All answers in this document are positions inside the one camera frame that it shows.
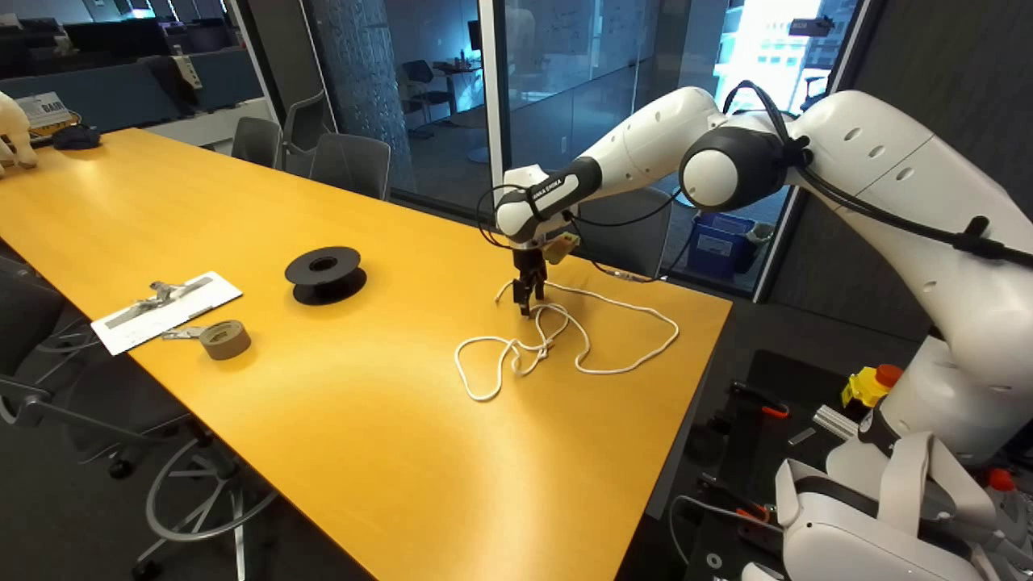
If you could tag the white bag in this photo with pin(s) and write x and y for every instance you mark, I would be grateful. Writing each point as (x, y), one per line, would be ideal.
(16, 133)

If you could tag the yellow red stop button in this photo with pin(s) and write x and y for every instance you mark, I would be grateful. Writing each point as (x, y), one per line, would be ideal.
(862, 390)

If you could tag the tan wrist camera box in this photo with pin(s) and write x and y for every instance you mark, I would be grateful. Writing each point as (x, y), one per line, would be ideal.
(557, 250)

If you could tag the small metal tool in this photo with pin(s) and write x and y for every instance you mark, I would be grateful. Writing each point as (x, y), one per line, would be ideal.
(162, 293)

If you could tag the blue bin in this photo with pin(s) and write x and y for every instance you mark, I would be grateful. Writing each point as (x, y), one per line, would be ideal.
(721, 246)

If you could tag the white VR headset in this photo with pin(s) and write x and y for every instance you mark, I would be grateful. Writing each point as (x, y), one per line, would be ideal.
(861, 538)

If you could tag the white window frame post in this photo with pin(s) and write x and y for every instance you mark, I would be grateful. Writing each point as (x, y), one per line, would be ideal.
(496, 107)

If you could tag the small grey chair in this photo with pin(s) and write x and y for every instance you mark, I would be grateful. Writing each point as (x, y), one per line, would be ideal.
(256, 142)

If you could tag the red capped bottle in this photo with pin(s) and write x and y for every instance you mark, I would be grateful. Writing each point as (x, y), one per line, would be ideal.
(1002, 479)

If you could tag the black office chair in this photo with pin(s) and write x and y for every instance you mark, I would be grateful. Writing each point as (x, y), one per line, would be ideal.
(21, 325)

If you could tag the white paper sheet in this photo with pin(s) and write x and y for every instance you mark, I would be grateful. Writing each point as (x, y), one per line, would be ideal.
(132, 328)

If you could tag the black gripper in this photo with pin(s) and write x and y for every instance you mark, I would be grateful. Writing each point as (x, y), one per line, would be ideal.
(531, 264)

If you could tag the white labelled box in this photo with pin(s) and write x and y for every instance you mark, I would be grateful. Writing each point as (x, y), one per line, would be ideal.
(47, 107)

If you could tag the grey tape roll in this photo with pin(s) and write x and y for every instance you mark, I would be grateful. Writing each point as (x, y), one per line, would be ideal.
(228, 345)

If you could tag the small black object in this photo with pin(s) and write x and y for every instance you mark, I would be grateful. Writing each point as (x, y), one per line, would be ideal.
(75, 136)

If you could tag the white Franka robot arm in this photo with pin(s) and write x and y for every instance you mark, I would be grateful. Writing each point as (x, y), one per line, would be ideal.
(892, 162)

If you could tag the black plastic spool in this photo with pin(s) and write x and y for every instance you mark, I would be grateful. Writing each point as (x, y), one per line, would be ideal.
(313, 287)

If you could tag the black equipment case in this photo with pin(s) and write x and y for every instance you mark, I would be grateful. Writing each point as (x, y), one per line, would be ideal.
(753, 439)

